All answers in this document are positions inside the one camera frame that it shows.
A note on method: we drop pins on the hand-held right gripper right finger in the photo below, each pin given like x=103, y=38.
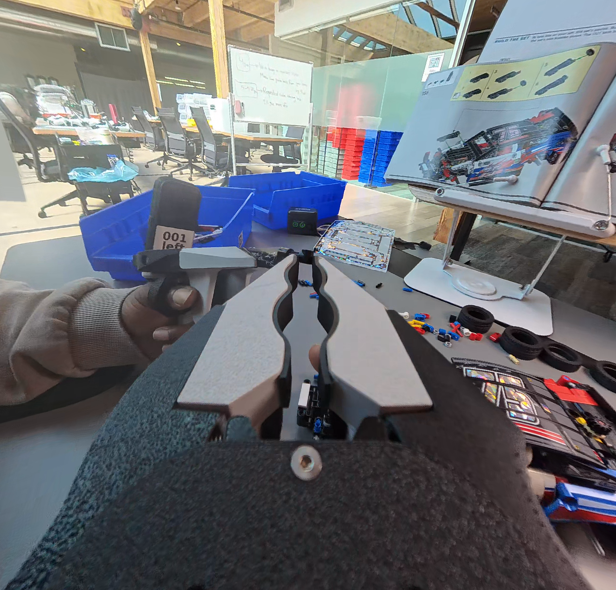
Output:
x=380, y=359

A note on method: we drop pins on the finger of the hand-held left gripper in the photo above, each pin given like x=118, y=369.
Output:
x=216, y=257

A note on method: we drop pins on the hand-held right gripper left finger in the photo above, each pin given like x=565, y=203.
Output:
x=231, y=354

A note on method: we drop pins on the person's left forearm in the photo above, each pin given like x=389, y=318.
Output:
x=57, y=339

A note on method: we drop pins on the person's right hand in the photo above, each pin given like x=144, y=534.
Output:
x=314, y=356

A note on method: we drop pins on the person's left hand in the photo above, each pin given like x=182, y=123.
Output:
x=144, y=330

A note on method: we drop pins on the assorted brick parts heap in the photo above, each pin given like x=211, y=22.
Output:
x=209, y=232

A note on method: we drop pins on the blue storage bin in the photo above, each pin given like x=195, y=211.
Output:
x=269, y=200
x=120, y=233

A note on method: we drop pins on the black office chair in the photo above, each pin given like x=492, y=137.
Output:
x=91, y=154
x=173, y=132
x=147, y=127
x=211, y=142
x=53, y=168

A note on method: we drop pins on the light blue plastic bag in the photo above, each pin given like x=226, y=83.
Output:
x=103, y=173

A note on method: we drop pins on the pile of mixed colour bricks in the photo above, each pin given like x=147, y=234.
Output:
x=455, y=330

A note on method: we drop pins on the pile of blue brick pins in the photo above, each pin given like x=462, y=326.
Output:
x=308, y=282

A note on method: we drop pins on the black box with green lights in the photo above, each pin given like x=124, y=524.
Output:
x=302, y=217

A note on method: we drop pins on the black toy rubber tyre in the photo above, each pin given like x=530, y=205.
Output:
x=475, y=318
x=604, y=375
x=520, y=342
x=560, y=356

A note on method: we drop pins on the long wooden table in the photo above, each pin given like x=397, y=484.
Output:
x=62, y=130
x=260, y=138

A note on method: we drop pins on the holographic sticker sheet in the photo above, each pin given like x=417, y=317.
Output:
x=356, y=243

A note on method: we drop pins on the white book stand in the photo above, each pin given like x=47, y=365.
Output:
x=481, y=291

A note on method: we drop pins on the large whiteboard with writing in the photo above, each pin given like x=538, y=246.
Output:
x=269, y=89

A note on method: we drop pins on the toy brick race car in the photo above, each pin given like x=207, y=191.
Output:
x=529, y=407

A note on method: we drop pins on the stack of red storage bins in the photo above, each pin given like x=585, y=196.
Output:
x=346, y=152

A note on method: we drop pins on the white air vent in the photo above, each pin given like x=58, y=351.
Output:
x=111, y=36

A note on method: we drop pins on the stack of blue storage bins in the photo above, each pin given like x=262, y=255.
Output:
x=382, y=156

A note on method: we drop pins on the open instruction booklet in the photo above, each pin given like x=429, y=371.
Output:
x=505, y=94

